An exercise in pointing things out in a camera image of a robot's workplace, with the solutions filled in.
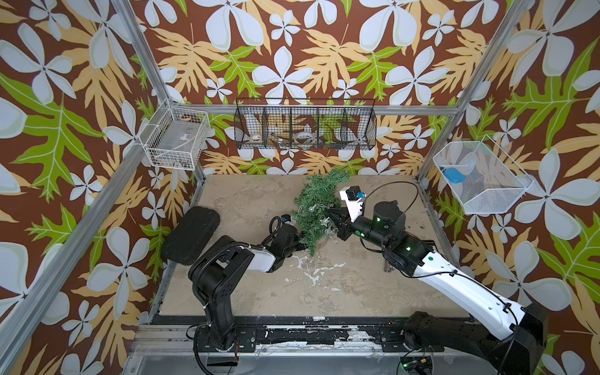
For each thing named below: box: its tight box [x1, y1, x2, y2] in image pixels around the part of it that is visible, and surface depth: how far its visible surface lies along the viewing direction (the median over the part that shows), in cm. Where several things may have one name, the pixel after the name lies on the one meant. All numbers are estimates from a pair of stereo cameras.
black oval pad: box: [161, 206, 221, 266], surface depth 97 cm
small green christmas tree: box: [292, 170, 351, 256], surface depth 72 cm
